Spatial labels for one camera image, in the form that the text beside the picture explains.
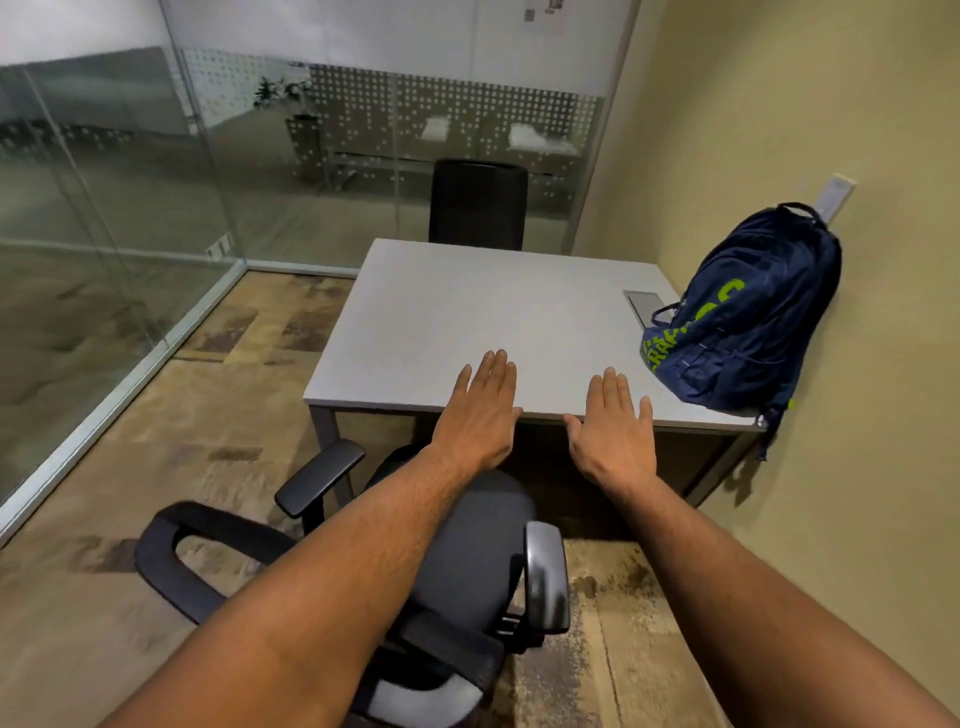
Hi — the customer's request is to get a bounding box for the black mesh back chair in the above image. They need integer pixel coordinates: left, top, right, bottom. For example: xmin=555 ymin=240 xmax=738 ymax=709
xmin=428 ymin=159 xmax=530 ymax=253

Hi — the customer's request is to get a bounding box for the navy blue backpack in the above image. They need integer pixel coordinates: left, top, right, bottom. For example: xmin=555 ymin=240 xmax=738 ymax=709
xmin=639 ymin=201 xmax=843 ymax=461

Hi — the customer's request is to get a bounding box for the person's left forearm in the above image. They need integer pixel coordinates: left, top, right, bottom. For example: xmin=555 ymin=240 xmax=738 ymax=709
xmin=96 ymin=442 xmax=496 ymax=728

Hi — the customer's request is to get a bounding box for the white wall socket plate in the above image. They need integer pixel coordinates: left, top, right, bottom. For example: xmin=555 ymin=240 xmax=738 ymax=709
xmin=815 ymin=173 xmax=858 ymax=225

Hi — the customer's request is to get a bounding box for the potted green plant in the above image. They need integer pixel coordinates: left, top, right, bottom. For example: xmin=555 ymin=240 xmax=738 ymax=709
xmin=254 ymin=73 xmax=325 ymax=183

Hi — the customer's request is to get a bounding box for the grey desk cable cover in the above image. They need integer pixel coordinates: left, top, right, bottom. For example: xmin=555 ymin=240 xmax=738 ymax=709
xmin=622 ymin=289 xmax=681 ymax=330

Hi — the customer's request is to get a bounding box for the person's right forearm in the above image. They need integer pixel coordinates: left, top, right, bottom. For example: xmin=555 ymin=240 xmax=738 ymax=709
xmin=600 ymin=474 xmax=960 ymax=728

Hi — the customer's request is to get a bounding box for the person's left hand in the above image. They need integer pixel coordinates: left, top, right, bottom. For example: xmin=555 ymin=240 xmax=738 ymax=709
xmin=430 ymin=349 xmax=525 ymax=474

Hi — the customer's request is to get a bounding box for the person's right hand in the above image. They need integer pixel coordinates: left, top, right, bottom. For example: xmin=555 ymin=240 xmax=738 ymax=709
xmin=562 ymin=366 xmax=658 ymax=493

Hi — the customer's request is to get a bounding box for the black office chair with armrests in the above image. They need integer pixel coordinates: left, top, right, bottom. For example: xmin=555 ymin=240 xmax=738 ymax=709
xmin=135 ymin=438 xmax=572 ymax=728

